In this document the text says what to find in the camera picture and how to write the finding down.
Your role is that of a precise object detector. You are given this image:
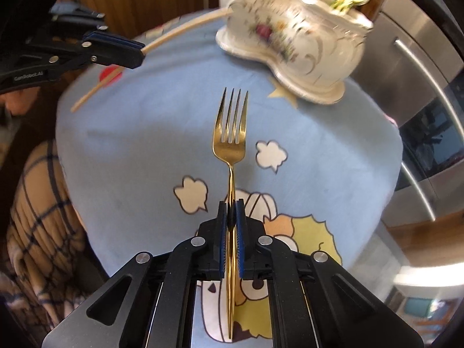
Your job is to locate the beige plaid blanket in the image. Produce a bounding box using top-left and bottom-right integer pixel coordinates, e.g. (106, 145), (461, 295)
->
(5, 139), (106, 334)

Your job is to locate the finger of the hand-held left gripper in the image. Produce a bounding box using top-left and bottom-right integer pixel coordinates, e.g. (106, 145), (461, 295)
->
(50, 1), (108, 32)
(47, 32), (146, 72)

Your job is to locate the wooden chopstick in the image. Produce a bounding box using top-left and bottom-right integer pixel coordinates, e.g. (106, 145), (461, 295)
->
(70, 7), (234, 114)

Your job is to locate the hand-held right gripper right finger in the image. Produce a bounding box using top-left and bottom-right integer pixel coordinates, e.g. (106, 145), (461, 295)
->
(235, 199), (381, 348)

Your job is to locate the gold fork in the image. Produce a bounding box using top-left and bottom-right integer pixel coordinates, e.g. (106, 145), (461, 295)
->
(211, 87), (251, 341)

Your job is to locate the wooden side cabinet panel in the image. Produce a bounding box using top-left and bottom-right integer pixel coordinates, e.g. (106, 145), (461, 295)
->
(386, 219), (441, 258)

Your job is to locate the white floral ceramic utensil holder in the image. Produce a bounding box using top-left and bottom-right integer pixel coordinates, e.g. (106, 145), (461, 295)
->
(219, 0), (375, 95)

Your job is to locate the short steel oven handle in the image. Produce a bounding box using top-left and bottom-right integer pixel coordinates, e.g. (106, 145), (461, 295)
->
(400, 162), (436, 222)

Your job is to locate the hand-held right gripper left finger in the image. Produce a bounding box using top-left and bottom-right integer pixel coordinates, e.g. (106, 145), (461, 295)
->
(85, 199), (229, 348)

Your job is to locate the stainless steel oven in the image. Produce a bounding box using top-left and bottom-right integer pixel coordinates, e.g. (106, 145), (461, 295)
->
(348, 0), (464, 227)

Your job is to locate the blue cartoon printed cloth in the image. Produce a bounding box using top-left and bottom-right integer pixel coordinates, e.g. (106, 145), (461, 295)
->
(54, 14), (404, 348)

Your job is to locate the person's left hand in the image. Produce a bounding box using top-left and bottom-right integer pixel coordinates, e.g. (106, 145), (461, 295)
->
(0, 87), (48, 117)

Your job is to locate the long steel oven handle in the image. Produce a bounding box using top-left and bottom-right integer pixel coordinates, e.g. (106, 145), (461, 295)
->
(393, 37), (464, 93)

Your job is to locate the white ceramic tray gold rim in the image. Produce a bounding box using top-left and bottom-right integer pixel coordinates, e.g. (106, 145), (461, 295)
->
(215, 31), (346, 105)

